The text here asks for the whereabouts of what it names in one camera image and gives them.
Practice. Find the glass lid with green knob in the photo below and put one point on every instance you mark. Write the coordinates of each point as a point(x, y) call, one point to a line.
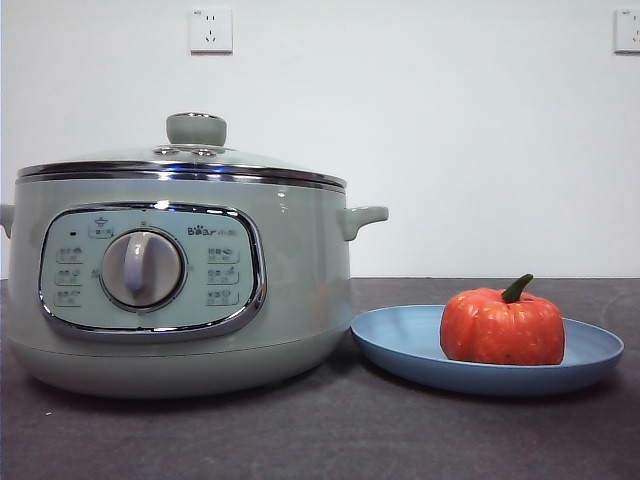
point(196, 129)

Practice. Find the orange pumpkin with green stem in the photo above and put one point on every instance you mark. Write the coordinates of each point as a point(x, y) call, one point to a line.
point(500, 330)

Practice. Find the pale green electric steamer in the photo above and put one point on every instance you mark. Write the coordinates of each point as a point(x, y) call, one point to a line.
point(300, 300)

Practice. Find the blue round plate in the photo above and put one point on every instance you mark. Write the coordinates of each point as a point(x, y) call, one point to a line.
point(400, 345)

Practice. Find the white wall socket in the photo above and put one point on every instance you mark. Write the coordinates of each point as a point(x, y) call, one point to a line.
point(627, 30)
point(210, 30)

